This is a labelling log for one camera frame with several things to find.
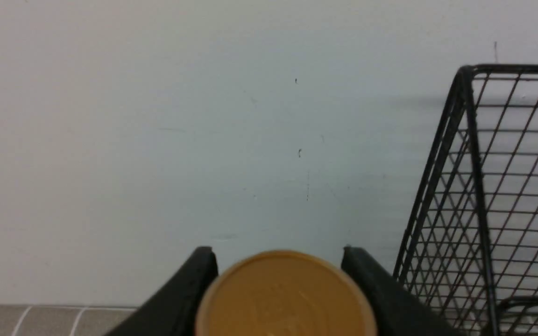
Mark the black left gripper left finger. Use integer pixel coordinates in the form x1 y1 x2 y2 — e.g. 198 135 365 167
106 246 219 336

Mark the grey checked tablecloth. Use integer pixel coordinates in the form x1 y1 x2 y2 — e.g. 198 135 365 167
0 305 136 336

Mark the black wire mesh rack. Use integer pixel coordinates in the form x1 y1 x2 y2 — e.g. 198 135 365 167
393 64 538 336

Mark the vinegar bottle with gold cap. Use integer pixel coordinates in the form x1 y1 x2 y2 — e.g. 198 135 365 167
194 250 378 336

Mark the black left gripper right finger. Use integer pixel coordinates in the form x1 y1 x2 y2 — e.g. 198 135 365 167
341 246 461 336

